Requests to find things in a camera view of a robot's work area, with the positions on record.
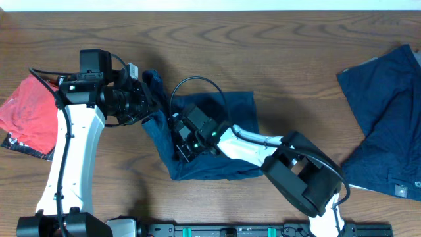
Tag navy blue shorts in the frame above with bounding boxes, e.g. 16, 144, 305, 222
142, 70, 262, 180

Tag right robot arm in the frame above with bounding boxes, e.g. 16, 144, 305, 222
170, 113, 350, 236

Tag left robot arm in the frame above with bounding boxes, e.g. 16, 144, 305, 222
16, 78, 157, 236

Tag red folded t-shirt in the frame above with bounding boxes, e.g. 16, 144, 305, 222
0, 74, 60, 155

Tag black white patterned folded garment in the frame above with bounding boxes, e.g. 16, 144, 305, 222
1, 75, 66, 162

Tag pile of navy garments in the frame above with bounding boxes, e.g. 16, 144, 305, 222
337, 45, 420, 201

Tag black mounting rail base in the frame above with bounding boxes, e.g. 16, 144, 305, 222
108, 217, 394, 237

